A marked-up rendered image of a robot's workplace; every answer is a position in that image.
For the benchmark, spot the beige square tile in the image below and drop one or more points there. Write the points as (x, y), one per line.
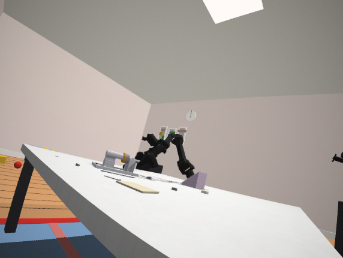
(138, 187)

